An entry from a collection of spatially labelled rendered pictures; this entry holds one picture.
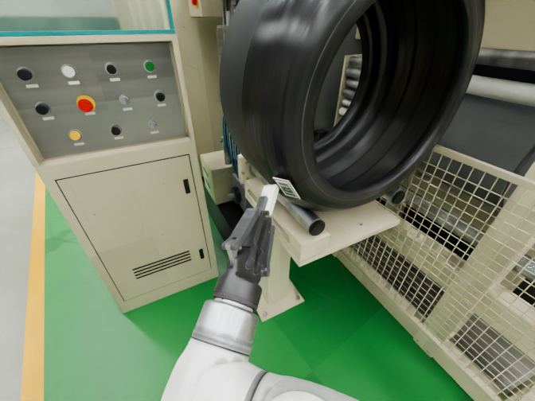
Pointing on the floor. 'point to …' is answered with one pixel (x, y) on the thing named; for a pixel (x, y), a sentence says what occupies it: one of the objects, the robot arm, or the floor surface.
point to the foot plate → (279, 303)
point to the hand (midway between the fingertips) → (267, 200)
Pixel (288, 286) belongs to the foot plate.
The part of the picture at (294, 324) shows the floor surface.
